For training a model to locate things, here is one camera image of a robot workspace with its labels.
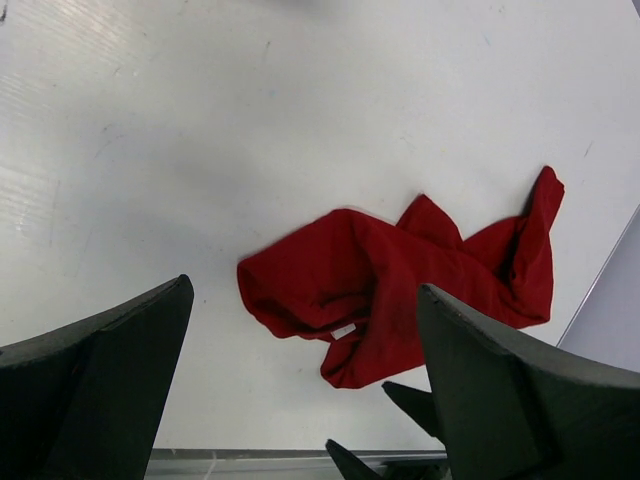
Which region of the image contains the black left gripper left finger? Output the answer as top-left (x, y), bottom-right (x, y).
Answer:
top-left (1, 275), bottom-right (194, 479)

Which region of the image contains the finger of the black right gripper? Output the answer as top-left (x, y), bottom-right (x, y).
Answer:
top-left (382, 381), bottom-right (444, 443)
top-left (325, 439), bottom-right (383, 480)

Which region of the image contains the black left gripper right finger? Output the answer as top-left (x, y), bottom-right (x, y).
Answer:
top-left (417, 285), bottom-right (639, 479)

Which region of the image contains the dark red t shirt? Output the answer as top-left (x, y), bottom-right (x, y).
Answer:
top-left (237, 167), bottom-right (565, 389)

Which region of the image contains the aluminium frame rail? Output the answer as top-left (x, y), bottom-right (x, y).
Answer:
top-left (145, 449), bottom-right (451, 479)

